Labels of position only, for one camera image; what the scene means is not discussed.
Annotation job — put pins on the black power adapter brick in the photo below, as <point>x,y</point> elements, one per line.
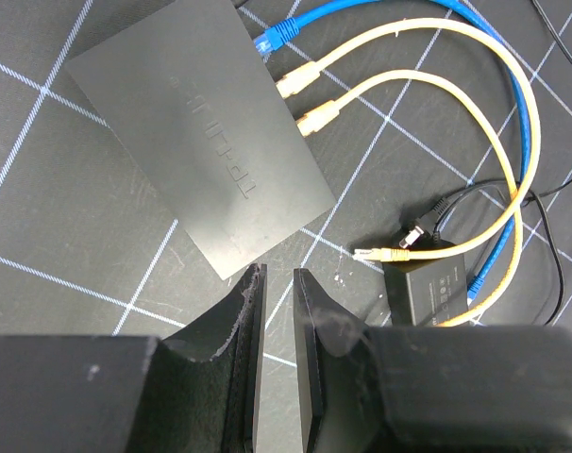
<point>426,293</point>

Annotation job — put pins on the black grid cutting mat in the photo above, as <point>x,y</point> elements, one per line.
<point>87,245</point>

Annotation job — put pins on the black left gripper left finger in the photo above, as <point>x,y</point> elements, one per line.
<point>202,388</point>

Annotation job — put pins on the black network switch box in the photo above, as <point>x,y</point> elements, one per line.
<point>189,98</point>

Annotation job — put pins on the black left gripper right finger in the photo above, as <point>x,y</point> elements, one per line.
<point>339,401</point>

